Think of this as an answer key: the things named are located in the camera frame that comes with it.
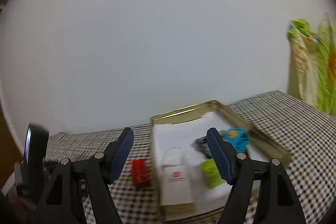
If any white paper liner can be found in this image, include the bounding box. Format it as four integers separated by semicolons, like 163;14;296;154
153;111;268;208

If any red toy brick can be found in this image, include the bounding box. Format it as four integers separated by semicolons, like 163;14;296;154
130;159;151;189

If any grey black patterned block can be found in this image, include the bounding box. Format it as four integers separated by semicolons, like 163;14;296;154
192;136;213;159

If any white Oriental Club box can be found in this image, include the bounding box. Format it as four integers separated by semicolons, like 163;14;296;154
160;165;194;213

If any white small box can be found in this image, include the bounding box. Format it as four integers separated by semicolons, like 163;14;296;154
161;147;183;168

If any green floral fabric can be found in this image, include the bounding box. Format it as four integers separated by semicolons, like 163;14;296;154
286;14;335;116

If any checkered tablecloth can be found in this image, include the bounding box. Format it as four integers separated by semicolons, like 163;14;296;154
46;90;335;223

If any green toy brick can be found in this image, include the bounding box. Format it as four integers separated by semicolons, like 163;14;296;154
201;159;226;189

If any blue yellow toy block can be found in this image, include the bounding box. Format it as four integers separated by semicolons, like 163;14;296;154
219;128;250;153

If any gold metal tin tray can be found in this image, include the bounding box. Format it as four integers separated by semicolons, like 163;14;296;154
151;100;291;223

